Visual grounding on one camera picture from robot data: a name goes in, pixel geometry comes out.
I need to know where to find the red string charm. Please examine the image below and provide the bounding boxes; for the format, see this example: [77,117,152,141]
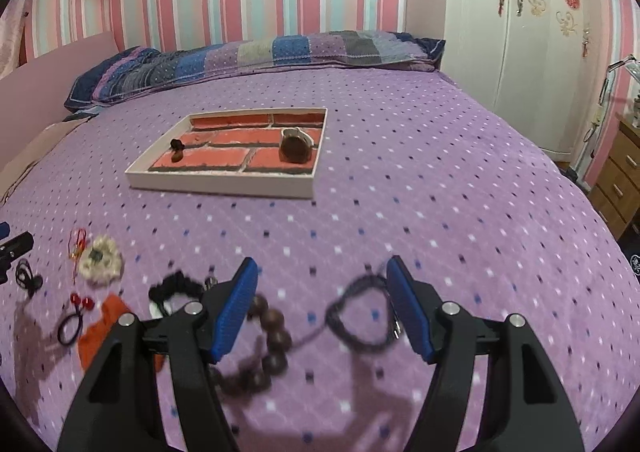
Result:
[67,228,90,283]

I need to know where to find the wooden nightstand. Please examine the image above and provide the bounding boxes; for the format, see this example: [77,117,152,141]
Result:
[587,110,640,241]

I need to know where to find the pink headboard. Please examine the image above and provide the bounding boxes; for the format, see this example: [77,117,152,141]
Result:
[0,30,121,173]

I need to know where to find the black hair tie with red beads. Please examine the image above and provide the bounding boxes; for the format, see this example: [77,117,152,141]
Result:
[56,291,97,347]

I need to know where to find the white wardrobe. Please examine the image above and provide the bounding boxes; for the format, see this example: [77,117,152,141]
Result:
[442,0,617,163]

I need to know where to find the white tray with brick lining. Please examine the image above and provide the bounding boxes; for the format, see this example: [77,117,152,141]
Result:
[124,106,329,200]

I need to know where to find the thin black hair tie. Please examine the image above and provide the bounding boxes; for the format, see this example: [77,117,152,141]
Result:
[14,257,44,298]

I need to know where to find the orange fabric bow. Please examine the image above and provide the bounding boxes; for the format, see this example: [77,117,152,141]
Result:
[77,294,166,373]

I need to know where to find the cream crochet scrunchie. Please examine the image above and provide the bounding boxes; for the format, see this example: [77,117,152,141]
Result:
[75,237,124,289]

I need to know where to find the purple dotted bedsheet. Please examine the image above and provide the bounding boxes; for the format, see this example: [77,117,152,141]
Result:
[0,64,633,452]

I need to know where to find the wooden bead bracelet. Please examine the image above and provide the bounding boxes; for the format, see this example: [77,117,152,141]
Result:
[210,294,293,398]

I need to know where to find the patchwork pillow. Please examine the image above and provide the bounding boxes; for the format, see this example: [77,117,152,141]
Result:
[160,30,447,77]
[64,46,173,115]

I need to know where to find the beige cloth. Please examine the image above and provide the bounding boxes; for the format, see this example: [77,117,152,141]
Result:
[0,118,92,205]

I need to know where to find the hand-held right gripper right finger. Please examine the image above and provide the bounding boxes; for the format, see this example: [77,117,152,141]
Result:
[385,255,587,452]

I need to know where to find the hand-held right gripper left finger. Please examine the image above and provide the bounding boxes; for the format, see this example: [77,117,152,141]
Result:
[56,256,261,452]

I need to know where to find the black hair claw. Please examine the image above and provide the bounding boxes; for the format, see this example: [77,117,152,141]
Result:
[148,270,206,315]

